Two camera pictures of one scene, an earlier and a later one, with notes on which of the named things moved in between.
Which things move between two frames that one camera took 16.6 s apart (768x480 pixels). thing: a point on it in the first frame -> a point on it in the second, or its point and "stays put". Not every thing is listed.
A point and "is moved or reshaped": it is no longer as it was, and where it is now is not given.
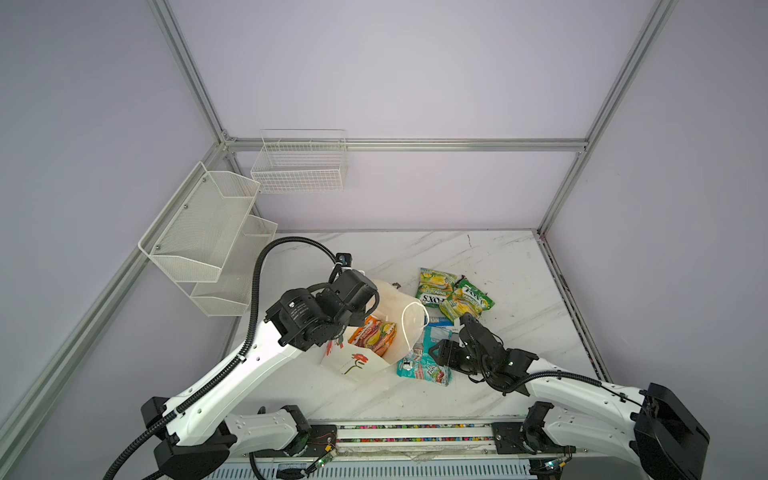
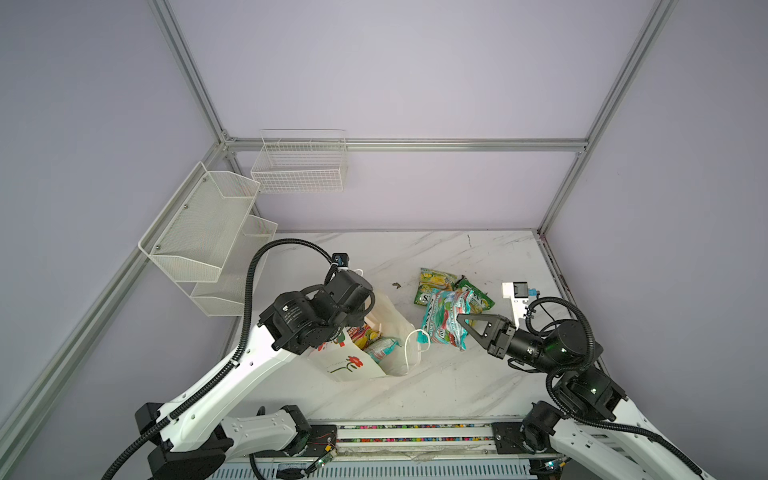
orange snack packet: x=374 y=334 is moved or reshaped
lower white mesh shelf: x=229 y=295 stays put
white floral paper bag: x=394 y=330 is moved or reshaped
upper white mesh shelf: x=192 y=236 stays put
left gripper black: x=357 y=320 stays put
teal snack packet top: x=419 y=363 -> x=379 y=348
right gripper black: x=447 y=356 -> x=503 y=333
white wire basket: x=300 y=161 stays put
